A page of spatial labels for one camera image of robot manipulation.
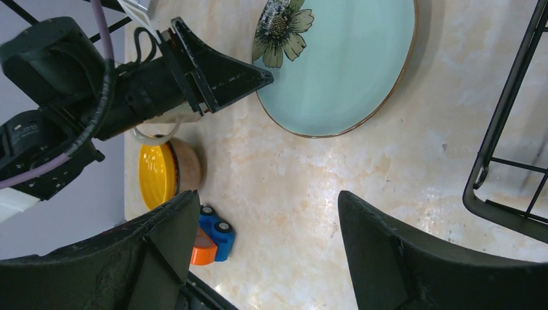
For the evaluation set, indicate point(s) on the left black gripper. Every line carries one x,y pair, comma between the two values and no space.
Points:
147,90

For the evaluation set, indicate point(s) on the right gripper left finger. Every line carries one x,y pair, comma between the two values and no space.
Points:
140,264

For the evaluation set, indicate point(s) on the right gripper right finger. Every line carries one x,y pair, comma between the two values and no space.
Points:
394,265

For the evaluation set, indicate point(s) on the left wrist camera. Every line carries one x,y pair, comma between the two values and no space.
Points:
140,11

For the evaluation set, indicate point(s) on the black wire dish rack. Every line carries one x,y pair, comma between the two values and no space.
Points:
508,181

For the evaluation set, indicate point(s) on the light green round plate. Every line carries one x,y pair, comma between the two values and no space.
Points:
334,63

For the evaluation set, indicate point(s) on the blue orange toy car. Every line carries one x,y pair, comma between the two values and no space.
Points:
214,238

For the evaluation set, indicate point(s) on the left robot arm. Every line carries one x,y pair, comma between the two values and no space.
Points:
81,96

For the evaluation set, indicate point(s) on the yellow bowl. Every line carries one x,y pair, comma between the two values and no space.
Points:
167,170

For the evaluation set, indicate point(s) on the beige mug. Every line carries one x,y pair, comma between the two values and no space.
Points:
160,129

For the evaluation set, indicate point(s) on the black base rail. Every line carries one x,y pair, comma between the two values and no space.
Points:
196,294

